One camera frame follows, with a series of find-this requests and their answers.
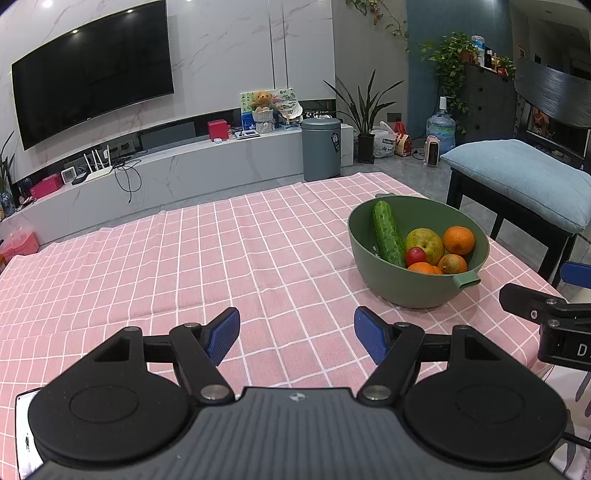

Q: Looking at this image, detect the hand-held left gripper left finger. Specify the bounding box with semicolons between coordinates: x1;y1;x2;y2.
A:
85;307;241;404

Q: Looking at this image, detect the teddy bear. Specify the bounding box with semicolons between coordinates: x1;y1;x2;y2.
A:
249;91;274;114

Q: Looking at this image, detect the hanging vine plant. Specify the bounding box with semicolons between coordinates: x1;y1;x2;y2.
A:
346;0;409;40

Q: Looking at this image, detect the black cable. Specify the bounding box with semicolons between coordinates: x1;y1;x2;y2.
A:
111;157;144;204

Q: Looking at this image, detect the grey blue trash can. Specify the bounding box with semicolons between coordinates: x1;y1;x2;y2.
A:
301;116;343;183

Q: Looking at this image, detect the potted long leaf plant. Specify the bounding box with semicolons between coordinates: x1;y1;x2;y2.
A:
323;69;404;164

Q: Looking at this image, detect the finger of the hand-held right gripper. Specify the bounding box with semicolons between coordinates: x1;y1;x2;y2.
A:
560;261;591;291
499;283;570;326

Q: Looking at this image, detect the yellow green pear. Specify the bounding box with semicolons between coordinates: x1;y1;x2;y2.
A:
405;228;445;265

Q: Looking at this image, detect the white plastic bag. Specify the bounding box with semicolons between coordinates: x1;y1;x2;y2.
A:
372;121;399;158

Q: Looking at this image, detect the pink checked tablecloth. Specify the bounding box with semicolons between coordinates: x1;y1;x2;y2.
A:
0;172;566;416

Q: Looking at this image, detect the dark curved counter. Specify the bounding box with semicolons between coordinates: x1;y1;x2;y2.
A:
514;58;591;129

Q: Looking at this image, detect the red bag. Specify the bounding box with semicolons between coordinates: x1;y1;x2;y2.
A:
393;121;413;158

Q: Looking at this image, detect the blue bench cushion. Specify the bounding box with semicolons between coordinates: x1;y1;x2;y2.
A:
440;139;591;234

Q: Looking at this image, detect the black television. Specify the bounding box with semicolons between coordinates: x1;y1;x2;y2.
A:
10;0;175;151

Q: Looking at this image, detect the white router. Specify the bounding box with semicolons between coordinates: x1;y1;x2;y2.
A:
83;145;115;182

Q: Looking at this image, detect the leaf print cloth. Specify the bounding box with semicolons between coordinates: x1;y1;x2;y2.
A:
545;364;591;476

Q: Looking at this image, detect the leafy pothos plant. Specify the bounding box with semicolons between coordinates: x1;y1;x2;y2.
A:
418;32;478;121

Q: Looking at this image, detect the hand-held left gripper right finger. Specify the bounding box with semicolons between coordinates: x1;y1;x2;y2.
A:
354;306;511;406

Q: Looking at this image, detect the blue water jug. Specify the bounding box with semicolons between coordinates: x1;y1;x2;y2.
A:
426;96;458;155

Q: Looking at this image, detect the pink plastic box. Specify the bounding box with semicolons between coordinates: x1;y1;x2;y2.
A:
0;230;40;266

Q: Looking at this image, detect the smartphone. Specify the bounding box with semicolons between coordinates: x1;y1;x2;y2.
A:
14;388;47;480

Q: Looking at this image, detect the brownish small orange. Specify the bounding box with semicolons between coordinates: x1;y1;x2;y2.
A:
437;253;468;275

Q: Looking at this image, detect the green bowl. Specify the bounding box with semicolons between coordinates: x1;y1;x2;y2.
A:
347;194;491;309

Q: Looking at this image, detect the magenta box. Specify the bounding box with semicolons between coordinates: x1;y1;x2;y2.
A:
30;176;63;200

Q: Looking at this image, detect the white marble tv cabinet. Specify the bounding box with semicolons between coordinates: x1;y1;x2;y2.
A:
0;98;342;247

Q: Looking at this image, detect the small pink heater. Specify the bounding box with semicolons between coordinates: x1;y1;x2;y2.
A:
424;135;445;168

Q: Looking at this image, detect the dark drawer cabinet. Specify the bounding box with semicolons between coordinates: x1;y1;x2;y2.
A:
457;62;523;144

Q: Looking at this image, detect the large orange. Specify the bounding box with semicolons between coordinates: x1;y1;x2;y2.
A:
442;225;475;256

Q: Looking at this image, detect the cucumber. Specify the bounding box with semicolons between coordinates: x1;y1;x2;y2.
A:
372;200;408;268

